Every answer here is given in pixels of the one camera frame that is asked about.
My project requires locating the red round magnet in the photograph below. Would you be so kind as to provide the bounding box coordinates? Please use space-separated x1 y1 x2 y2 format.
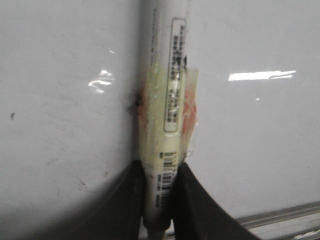
136 83 197 139

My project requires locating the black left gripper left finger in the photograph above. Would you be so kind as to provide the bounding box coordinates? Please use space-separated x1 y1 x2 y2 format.
48 160 145 240

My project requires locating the white whiteboard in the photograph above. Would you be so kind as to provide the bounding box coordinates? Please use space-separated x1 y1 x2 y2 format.
0 0 320 240

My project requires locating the white whiteboard marker pen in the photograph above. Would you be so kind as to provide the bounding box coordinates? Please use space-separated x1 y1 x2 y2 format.
138 0 191 240

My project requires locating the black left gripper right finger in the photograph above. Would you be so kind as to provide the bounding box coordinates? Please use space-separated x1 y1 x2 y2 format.
172 163 255 240

